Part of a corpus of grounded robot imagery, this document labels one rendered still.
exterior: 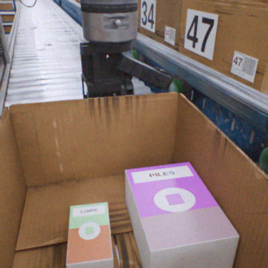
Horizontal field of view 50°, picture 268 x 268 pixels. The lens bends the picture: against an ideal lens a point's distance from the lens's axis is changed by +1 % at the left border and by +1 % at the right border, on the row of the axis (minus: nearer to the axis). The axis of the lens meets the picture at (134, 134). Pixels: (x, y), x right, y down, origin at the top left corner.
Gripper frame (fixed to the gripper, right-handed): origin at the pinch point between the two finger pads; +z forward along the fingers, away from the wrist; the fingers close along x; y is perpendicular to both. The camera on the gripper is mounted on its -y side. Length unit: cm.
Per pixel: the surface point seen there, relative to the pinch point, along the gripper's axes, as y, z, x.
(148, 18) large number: -29, -15, -63
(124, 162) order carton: 1.4, 1.8, 4.7
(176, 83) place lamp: -21.3, -3.5, -20.5
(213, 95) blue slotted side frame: -22.8, -5.6, -4.6
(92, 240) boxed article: 11.0, 0.2, 22.5
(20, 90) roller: 22, 6, -56
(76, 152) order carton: 10.2, -1.5, 3.7
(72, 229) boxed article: 13.3, 0.2, 19.9
